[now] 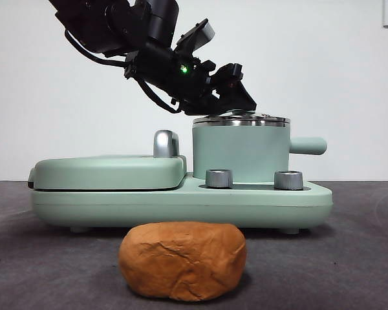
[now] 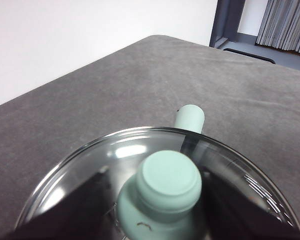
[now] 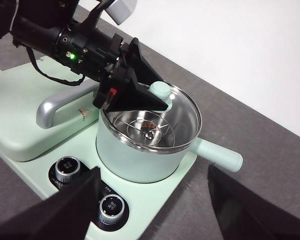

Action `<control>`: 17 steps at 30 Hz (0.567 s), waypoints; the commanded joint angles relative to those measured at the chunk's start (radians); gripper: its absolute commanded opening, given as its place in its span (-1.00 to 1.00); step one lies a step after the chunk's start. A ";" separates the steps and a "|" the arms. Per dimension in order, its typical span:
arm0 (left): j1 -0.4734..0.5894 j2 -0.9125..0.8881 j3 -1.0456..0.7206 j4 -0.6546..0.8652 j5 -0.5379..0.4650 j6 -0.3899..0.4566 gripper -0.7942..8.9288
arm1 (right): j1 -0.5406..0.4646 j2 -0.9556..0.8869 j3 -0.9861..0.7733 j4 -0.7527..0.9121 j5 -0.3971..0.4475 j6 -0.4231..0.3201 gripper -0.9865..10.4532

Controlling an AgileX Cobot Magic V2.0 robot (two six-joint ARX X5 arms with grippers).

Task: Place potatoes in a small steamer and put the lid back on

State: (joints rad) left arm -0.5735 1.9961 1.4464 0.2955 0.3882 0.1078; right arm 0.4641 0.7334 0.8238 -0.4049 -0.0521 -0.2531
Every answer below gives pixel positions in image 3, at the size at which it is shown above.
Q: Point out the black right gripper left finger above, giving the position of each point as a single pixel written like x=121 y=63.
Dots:
x=52 y=215

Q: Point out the glass lid with green knob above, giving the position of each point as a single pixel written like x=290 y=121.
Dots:
x=160 y=90

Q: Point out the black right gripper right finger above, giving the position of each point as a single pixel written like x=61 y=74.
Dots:
x=252 y=212

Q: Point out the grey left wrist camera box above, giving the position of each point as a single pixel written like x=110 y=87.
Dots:
x=122 y=10

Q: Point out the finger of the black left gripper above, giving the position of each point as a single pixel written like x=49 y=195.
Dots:
x=145 y=67
x=137 y=102

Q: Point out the silver control knob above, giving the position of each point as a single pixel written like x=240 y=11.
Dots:
x=67 y=168
x=111 y=207

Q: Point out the mint green cooker base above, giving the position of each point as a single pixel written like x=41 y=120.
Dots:
x=145 y=197

